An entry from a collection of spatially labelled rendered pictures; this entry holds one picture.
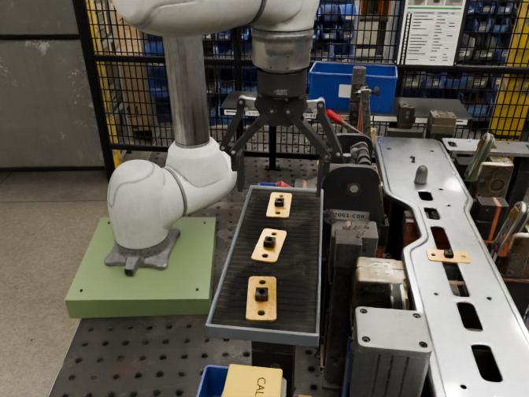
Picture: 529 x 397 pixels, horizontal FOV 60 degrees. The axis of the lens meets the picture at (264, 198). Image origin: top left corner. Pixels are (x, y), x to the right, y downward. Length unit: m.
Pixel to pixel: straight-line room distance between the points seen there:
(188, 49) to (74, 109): 2.17
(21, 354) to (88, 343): 1.10
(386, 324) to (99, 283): 0.86
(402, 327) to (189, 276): 0.75
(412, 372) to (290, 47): 0.47
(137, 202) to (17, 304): 1.49
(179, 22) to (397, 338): 0.48
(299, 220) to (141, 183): 0.56
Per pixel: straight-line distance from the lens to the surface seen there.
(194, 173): 1.31
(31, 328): 2.46
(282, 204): 0.81
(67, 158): 3.51
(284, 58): 0.68
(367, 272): 0.81
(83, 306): 1.32
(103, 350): 1.25
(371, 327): 0.67
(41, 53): 3.29
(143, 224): 1.27
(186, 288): 1.27
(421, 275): 0.97
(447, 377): 0.79
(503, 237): 1.10
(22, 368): 2.30
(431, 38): 1.89
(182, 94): 1.26
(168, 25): 0.57
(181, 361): 1.18
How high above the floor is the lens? 1.58
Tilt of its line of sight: 30 degrees down
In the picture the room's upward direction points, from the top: straight up
